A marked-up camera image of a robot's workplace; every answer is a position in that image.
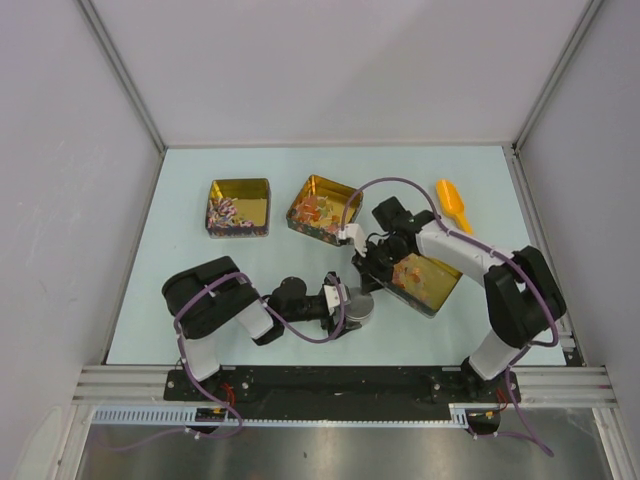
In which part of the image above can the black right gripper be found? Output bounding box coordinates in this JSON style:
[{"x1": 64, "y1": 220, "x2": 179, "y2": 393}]
[{"x1": 351, "y1": 238, "x2": 410, "y2": 296}]

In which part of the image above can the white jar lid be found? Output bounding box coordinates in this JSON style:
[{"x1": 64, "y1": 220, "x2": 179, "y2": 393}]
[{"x1": 345, "y1": 289, "x2": 375, "y2": 324}]

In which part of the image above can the tin with round lollipops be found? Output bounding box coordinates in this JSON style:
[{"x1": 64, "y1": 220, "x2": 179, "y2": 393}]
[{"x1": 286, "y1": 175, "x2": 364, "y2": 246}]

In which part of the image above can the orange plastic scoop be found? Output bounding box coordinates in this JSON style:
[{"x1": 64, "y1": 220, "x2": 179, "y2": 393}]
[{"x1": 436, "y1": 179, "x2": 474, "y2": 234}]

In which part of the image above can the tin with swirl lollipops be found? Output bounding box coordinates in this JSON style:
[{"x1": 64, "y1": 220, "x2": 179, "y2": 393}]
[{"x1": 204, "y1": 178, "x2": 271, "y2": 239}]

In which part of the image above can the clear glass jar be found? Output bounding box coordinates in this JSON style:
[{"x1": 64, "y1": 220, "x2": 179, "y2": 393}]
[{"x1": 344, "y1": 316, "x2": 371, "y2": 331}]

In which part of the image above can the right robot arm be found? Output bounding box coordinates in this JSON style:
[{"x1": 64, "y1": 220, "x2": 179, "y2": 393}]
[{"x1": 339, "y1": 197, "x2": 567, "y2": 401}]

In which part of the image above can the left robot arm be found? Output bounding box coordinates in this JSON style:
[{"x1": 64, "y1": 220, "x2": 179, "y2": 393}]
[{"x1": 161, "y1": 256, "x2": 360, "y2": 400}]

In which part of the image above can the tin with popsicle candies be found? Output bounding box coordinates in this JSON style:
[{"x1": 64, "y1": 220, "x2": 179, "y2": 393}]
[{"x1": 382, "y1": 253, "x2": 462, "y2": 318}]

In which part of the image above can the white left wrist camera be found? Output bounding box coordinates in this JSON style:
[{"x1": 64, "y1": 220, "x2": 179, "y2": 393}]
[{"x1": 322, "y1": 283, "x2": 349, "y2": 310}]

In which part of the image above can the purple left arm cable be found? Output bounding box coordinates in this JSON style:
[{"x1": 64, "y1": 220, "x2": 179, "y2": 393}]
[{"x1": 94, "y1": 272, "x2": 351, "y2": 453}]

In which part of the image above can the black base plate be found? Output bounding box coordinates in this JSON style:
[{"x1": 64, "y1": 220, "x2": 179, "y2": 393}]
[{"x1": 163, "y1": 364, "x2": 522, "y2": 421}]

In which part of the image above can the grey slotted cable duct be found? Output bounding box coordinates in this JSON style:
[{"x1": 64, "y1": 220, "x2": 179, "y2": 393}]
[{"x1": 92, "y1": 405, "x2": 468, "y2": 428}]

